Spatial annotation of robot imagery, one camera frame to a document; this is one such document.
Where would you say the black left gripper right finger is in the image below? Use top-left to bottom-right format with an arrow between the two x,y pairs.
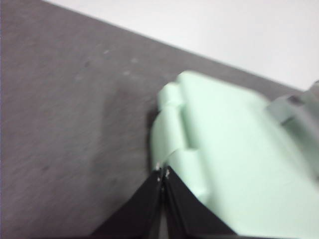
163,165 -> 237,239

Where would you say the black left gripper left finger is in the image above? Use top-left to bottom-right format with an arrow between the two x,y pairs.
89,169 -> 162,239

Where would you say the silver griddle lid handle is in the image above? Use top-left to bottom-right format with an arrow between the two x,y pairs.
266,94 -> 312,125

